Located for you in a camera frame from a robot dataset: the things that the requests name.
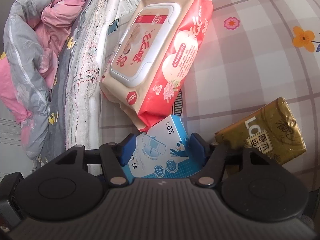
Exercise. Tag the checked floral tablecloth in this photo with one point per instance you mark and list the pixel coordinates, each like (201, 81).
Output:
(250, 55)

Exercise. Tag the red wet wipes pack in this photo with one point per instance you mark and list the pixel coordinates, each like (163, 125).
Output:
(155, 62)

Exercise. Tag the gold tissue pack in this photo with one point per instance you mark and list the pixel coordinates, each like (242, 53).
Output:
(262, 135)

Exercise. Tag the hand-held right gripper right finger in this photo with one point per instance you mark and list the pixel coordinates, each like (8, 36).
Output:
(198, 147)

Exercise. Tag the grey printed bed sheet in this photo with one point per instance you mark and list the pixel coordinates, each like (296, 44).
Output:
(56, 100)

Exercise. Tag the pink and grey quilt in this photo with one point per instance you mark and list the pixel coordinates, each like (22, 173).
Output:
(30, 55)

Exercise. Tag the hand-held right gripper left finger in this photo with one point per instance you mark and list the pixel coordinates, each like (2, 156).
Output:
(126, 150)

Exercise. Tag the white quilted mattress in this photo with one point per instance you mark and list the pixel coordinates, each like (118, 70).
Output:
(82, 80)

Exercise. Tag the blue bandage box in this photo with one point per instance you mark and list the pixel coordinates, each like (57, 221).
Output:
(162, 155)

